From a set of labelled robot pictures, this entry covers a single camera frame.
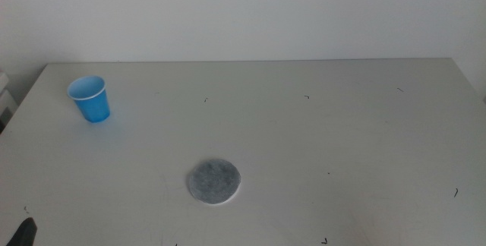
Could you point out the round grey cup mat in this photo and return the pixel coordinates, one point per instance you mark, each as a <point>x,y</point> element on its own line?
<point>214,181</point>

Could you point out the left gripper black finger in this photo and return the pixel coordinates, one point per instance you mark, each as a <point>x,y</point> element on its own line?
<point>25,234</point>

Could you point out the blue plastic cup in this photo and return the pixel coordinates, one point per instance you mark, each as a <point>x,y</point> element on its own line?
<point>92,105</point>

